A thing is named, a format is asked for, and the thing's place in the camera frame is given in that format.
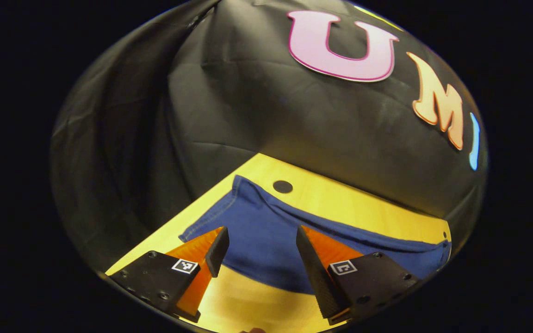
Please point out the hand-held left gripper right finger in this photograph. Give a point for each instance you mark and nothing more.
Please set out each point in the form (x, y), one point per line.
(315, 273)

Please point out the blue denim jeans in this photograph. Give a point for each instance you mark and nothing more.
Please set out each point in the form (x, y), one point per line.
(266, 236)

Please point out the black backdrop cloth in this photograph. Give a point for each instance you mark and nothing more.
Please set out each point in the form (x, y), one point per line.
(257, 106)

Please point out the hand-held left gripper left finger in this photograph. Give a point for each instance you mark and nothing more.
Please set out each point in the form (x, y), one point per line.
(218, 252)

